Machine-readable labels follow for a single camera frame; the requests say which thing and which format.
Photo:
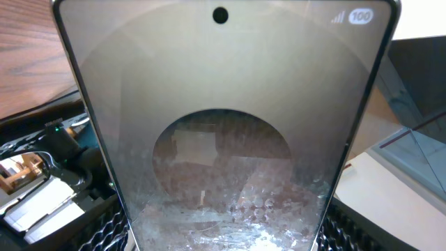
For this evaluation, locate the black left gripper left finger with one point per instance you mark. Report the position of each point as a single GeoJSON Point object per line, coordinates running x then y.
{"type": "Point", "coordinates": [103, 226]}

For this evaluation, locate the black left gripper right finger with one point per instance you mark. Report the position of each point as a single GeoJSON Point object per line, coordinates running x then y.
{"type": "Point", "coordinates": [344, 229]}

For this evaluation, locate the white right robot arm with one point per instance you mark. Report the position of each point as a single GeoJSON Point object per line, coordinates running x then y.
{"type": "Point", "coordinates": [69, 150]}

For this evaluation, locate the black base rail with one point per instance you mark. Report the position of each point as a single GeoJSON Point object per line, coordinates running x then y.
{"type": "Point", "coordinates": [35, 111]}

